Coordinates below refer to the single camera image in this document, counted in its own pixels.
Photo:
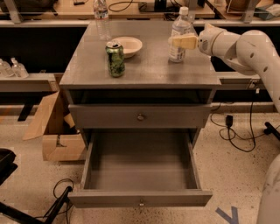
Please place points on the closed grey upper drawer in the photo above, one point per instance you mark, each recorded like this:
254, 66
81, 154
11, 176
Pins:
90, 116

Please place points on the grey drawer cabinet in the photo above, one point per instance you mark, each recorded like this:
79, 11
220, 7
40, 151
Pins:
149, 78

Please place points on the green soda can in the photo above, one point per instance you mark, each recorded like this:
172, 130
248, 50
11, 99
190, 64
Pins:
116, 66

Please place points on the clear bottle with white cap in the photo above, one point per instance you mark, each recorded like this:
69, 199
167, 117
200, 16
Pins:
179, 27

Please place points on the black stand base left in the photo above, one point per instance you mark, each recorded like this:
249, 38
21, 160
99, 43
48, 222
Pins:
37, 210

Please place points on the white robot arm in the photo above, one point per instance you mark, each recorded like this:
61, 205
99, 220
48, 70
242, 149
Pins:
250, 53

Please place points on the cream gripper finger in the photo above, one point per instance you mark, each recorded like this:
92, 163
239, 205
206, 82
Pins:
186, 41

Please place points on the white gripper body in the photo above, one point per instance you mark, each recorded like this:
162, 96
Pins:
207, 41

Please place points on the clear water bottle at back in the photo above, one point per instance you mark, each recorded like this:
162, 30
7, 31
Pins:
101, 18

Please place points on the black stand leg right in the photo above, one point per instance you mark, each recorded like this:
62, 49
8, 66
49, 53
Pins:
271, 130

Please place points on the black chair edge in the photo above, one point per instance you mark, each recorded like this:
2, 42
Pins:
7, 165

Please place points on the clear sanitizer bottle right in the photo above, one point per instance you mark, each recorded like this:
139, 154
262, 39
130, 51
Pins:
19, 69

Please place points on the cream shallow bowl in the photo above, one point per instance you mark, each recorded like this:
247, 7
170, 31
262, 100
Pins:
130, 45

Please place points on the clear sanitizer bottle left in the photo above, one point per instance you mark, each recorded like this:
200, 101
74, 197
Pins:
5, 69

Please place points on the clear sanitizer bottle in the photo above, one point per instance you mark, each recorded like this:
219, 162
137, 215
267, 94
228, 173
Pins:
5, 69
19, 69

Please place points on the open grey lower drawer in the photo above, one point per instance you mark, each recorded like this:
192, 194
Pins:
140, 169

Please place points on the open cardboard box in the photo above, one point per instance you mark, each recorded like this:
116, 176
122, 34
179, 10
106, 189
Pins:
60, 141

